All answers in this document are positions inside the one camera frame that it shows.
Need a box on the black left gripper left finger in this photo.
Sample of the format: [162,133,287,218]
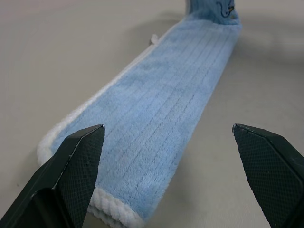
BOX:
[0,123,106,228]

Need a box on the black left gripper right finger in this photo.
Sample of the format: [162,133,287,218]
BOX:
[232,123,304,228]

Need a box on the blue towel with white trim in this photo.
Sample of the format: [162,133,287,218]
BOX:
[37,0,243,228]

